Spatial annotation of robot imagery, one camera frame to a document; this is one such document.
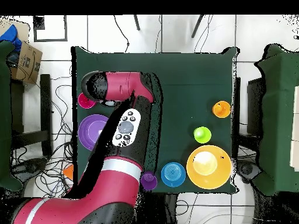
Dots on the large yellow bowl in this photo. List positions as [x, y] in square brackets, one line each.
[209, 175]

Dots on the orange cup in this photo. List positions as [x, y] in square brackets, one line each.
[221, 109]

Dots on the purple bowl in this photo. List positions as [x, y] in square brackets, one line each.
[90, 130]

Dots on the green cloth covered table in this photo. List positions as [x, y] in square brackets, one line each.
[4, 116]
[280, 116]

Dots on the printed cardboard box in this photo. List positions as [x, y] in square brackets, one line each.
[28, 65]

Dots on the black floor frame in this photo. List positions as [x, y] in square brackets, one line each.
[38, 23]

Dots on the dark green tablecloth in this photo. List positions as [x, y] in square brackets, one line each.
[198, 74]

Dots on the white box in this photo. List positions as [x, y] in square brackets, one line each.
[295, 128]

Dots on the pink cup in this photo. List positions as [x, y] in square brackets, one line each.
[84, 103]

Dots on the black chair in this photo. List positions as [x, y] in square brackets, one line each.
[254, 105]

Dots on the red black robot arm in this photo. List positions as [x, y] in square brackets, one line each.
[123, 85]

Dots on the green cup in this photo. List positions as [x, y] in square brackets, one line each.
[202, 134]

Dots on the black stand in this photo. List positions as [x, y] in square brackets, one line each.
[45, 114]

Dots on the blue bowl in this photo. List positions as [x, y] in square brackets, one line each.
[173, 174]

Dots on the dark chair leg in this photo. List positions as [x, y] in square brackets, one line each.
[197, 25]
[137, 22]

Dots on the purple cup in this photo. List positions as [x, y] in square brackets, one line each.
[149, 180]

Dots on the orange bowl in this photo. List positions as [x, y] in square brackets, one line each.
[69, 171]

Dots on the grey floor device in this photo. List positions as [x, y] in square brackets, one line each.
[30, 166]
[247, 169]

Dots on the blue cloth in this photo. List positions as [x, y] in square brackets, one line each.
[10, 36]

